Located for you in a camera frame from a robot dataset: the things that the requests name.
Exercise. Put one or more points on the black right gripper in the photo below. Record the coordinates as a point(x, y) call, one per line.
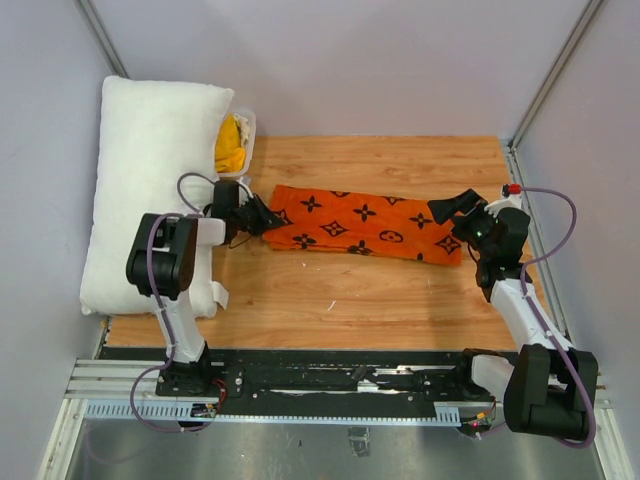
point(443, 210)

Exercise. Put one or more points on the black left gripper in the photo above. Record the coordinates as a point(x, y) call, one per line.
point(266, 218)

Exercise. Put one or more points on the orange monogram pillowcase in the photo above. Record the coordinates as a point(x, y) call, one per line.
point(360, 224)

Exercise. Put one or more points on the white pillow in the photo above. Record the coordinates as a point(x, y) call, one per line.
point(156, 155)

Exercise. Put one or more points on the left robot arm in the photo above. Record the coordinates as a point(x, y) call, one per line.
point(161, 266)

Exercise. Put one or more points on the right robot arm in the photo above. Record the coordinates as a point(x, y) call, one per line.
point(550, 389)

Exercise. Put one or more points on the yellow cloth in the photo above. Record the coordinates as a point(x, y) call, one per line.
point(229, 156)

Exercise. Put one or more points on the floral patterned cloth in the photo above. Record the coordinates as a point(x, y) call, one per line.
point(244, 127)

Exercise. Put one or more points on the white plastic bin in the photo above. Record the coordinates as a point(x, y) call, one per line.
point(250, 147)

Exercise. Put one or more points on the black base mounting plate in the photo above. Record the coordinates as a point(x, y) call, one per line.
point(341, 385)

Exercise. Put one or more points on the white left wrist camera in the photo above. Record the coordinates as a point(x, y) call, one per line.
point(246, 193)

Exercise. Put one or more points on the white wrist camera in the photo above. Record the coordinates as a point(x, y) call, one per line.
point(506, 201)
point(246, 193)

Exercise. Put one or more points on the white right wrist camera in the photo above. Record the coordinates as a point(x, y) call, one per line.
point(506, 201)

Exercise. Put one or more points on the right aluminium frame post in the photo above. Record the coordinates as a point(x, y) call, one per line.
point(575, 38)

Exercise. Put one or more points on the aluminium frame post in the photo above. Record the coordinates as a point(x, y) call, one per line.
point(575, 38)
point(97, 29)

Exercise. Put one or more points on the left aluminium frame post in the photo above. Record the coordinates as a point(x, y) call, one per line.
point(97, 29)

